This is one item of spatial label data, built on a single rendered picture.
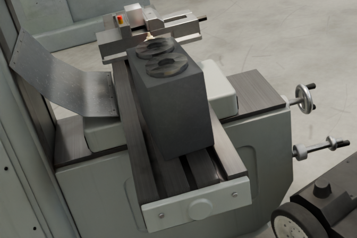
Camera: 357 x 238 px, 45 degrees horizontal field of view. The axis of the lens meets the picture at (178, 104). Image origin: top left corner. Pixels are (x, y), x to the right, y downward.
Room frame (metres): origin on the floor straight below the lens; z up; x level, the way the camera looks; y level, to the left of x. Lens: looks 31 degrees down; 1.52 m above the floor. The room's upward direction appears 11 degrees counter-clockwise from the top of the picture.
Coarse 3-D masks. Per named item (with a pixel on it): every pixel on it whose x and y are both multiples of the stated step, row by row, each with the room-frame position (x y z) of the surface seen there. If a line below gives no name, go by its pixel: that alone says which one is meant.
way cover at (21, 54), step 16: (16, 48) 1.19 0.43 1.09; (32, 48) 1.29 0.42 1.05; (16, 64) 1.10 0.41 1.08; (32, 64) 1.19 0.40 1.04; (48, 64) 1.29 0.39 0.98; (64, 64) 1.37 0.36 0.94; (32, 80) 1.10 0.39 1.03; (48, 80) 1.18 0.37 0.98; (64, 80) 1.24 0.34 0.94; (80, 80) 1.31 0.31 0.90; (96, 80) 1.33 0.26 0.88; (112, 80) 1.33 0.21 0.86; (48, 96) 1.09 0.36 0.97; (64, 96) 1.14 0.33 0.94; (80, 96) 1.19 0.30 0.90; (96, 96) 1.21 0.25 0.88; (112, 96) 1.21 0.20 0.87; (80, 112) 1.09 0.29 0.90; (96, 112) 1.11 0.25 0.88; (112, 112) 1.11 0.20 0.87
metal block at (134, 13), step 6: (126, 6) 1.41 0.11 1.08; (132, 6) 1.40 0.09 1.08; (138, 6) 1.38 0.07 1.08; (126, 12) 1.36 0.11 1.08; (132, 12) 1.36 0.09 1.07; (138, 12) 1.37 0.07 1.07; (132, 18) 1.36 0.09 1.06; (138, 18) 1.37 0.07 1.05; (132, 24) 1.36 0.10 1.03; (138, 24) 1.36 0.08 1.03; (144, 24) 1.37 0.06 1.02
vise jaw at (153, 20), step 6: (144, 12) 1.42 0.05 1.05; (150, 12) 1.41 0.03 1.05; (156, 12) 1.43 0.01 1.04; (144, 18) 1.36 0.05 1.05; (150, 18) 1.35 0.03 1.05; (156, 18) 1.34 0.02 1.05; (150, 24) 1.34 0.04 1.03; (156, 24) 1.34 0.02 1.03; (162, 24) 1.34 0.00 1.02; (150, 30) 1.34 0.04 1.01
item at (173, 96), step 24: (144, 48) 0.90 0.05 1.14; (168, 48) 0.87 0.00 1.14; (144, 72) 0.80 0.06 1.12; (168, 72) 0.76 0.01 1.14; (192, 72) 0.76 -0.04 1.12; (144, 96) 0.79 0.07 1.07; (168, 96) 0.74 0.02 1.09; (192, 96) 0.75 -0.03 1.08; (168, 120) 0.74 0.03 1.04; (192, 120) 0.75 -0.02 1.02; (168, 144) 0.74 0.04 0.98; (192, 144) 0.75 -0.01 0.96
